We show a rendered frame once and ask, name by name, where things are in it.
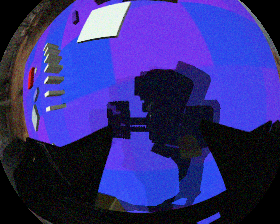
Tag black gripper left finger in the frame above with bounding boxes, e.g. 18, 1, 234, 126
26, 125, 113, 206

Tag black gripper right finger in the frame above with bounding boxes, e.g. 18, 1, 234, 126
199, 120, 272, 189

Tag red rectangular block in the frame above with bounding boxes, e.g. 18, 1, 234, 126
28, 67, 35, 89

